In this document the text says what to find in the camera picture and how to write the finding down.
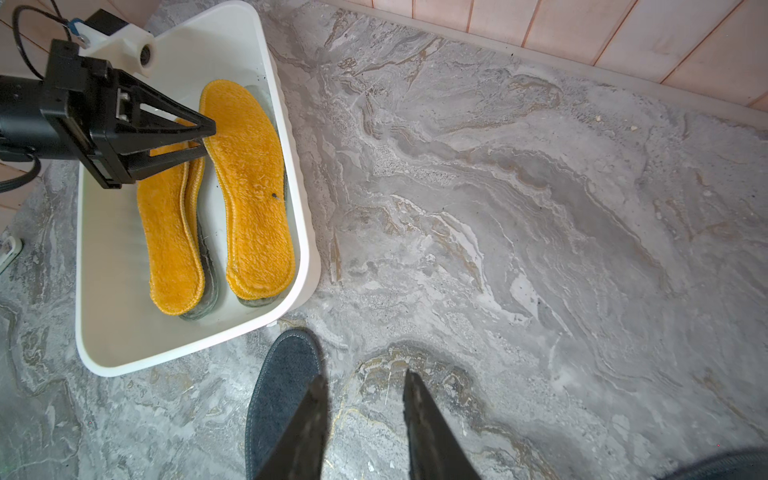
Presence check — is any dark grey insole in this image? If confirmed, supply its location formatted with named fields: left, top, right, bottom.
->
left=662, top=448, right=767, bottom=480
left=244, top=329, right=321, bottom=479

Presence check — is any yellow insole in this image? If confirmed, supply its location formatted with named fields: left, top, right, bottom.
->
left=200, top=79, right=296, bottom=306
left=183, top=158, right=205, bottom=253
left=137, top=162, right=204, bottom=316

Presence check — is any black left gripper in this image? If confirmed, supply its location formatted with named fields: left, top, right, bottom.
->
left=1, top=40, right=216, bottom=189

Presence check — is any pale green mesh insole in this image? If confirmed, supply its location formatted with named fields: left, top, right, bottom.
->
left=180, top=229, right=220, bottom=321
left=230, top=85, right=295, bottom=307

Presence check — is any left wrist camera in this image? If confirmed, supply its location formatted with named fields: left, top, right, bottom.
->
left=67, top=9, right=157, bottom=78

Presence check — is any white plastic storage box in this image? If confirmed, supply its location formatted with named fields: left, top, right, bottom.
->
left=75, top=1, right=321, bottom=377

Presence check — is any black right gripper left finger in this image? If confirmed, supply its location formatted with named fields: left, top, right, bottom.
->
left=256, top=375, right=329, bottom=480

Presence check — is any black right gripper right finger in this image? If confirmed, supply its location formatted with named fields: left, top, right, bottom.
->
left=403, top=370, right=480, bottom=479

